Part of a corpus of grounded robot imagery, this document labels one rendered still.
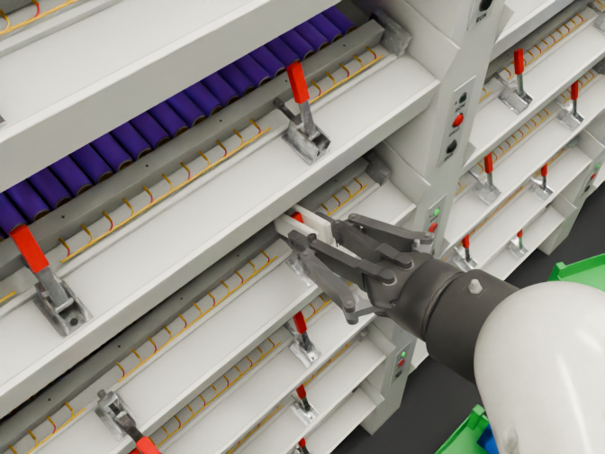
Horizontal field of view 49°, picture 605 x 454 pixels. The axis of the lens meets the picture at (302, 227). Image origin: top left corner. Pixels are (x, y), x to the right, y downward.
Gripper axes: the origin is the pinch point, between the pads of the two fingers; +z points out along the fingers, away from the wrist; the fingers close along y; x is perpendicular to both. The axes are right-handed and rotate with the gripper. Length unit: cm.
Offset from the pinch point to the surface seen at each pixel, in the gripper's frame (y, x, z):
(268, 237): -1.8, -2.7, 4.6
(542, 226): 81, -66, 16
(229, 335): -12.4, -7.5, 0.8
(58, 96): -21.8, 30.8, -10.1
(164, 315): -17.0, -2.6, 4.5
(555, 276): 79, -78, 10
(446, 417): 33, -84, 9
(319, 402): 2.8, -46.4, 10.6
